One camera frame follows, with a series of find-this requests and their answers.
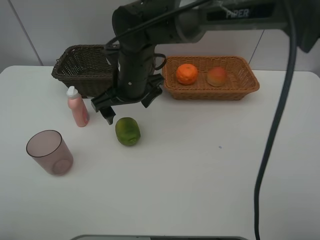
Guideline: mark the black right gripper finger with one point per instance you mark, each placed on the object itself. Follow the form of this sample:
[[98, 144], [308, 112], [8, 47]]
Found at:
[[108, 114], [154, 93]]

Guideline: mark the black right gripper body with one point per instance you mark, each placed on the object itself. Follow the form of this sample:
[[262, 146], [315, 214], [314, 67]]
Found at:
[[133, 77]]

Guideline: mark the green mango fruit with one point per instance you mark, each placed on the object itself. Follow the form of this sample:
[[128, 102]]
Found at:
[[127, 131]]

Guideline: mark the orange tangerine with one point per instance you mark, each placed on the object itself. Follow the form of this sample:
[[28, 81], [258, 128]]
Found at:
[[186, 74]]

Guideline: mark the pink bottle white cap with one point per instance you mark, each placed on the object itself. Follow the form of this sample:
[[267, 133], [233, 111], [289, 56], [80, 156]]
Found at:
[[77, 107]]

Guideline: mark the red yellow peach fruit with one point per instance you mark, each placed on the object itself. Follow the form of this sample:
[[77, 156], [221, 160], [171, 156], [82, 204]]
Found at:
[[217, 76]]

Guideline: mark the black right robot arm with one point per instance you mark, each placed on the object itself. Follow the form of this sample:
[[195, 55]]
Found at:
[[143, 24]]

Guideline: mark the dark brown wicker basket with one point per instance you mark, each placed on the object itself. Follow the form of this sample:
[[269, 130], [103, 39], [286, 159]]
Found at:
[[86, 68]]

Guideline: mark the translucent purple plastic cup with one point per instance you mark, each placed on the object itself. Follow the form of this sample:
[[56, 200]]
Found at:
[[50, 151]]

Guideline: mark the orange wicker basket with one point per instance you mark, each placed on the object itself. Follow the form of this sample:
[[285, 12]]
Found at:
[[240, 79]]

